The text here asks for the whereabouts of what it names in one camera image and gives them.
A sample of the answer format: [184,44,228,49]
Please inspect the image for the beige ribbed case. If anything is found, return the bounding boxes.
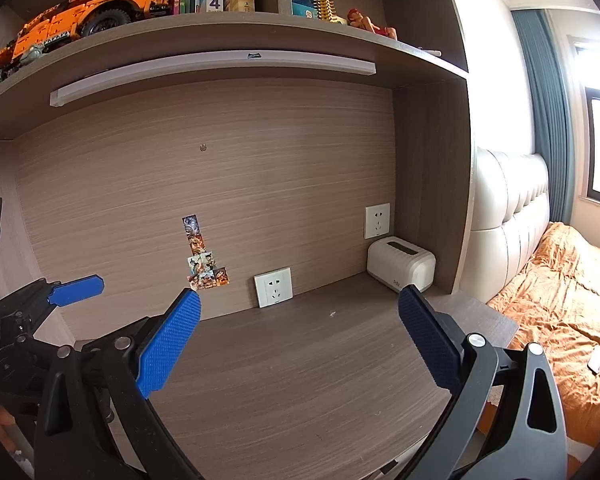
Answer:
[366,236,437,293]

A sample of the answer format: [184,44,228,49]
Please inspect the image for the blue-grey curtain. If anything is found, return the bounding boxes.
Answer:
[511,9,588,226]

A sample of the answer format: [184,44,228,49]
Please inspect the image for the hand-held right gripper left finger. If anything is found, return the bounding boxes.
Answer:
[34,287,202,480]

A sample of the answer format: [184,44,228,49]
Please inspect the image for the orange brick toy truck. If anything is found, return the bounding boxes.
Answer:
[12,0,175,56]

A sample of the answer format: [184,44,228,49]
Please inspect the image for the small white wall socket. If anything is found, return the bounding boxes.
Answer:
[364,203,391,240]

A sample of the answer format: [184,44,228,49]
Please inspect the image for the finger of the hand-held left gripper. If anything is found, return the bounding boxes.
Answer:
[0,275,106,333]

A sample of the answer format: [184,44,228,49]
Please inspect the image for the red toy figure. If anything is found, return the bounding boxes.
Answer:
[347,7,398,41]

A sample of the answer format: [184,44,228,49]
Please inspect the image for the cream padded headboard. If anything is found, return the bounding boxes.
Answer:
[472,147,551,306]

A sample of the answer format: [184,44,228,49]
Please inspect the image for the large white wall socket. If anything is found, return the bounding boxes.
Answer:
[253,267,294,309]

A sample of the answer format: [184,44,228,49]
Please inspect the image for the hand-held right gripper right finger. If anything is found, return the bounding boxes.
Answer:
[397,284,568,480]

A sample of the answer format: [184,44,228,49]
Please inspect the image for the blue box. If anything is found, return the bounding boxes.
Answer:
[291,0,327,19]

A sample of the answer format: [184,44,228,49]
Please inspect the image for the bed with orange sheet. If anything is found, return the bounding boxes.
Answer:
[472,222,600,461]

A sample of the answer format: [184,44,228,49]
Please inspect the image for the wooden bookshelf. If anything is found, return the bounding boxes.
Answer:
[0,0,476,311]

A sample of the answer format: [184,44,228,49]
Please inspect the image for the cluster of cartoon stickers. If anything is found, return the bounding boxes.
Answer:
[181,215,231,292]

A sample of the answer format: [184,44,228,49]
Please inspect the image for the white under-shelf light bar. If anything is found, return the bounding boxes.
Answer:
[49,50,377,108]

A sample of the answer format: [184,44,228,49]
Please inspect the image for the golden pagoda model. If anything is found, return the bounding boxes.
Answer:
[314,0,349,26]

